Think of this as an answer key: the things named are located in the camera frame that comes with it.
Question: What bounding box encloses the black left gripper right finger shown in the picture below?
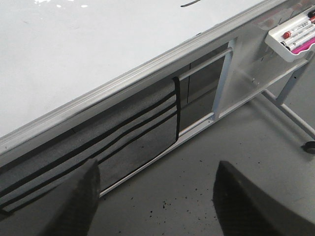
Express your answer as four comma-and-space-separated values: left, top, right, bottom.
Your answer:
213, 161, 315, 236

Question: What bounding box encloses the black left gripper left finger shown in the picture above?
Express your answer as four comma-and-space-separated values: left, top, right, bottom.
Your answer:
0, 158, 101, 236

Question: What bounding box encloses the black capped whiteboard marker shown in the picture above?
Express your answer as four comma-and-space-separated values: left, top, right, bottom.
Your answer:
281, 24, 315, 46

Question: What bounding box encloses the red capped whiteboard marker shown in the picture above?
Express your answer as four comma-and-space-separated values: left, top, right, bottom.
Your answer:
282, 17, 315, 39

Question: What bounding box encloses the black caster wheel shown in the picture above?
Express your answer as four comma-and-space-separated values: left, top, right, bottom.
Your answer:
302, 141, 315, 154

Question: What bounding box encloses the white plastic marker tray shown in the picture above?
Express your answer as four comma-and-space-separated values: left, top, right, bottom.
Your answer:
265, 6, 315, 62

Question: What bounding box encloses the pink marker pen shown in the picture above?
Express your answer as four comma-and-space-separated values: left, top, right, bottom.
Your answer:
291, 38, 315, 55

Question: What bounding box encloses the white whiteboard with aluminium frame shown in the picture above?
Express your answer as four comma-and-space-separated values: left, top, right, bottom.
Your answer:
0, 0, 282, 165

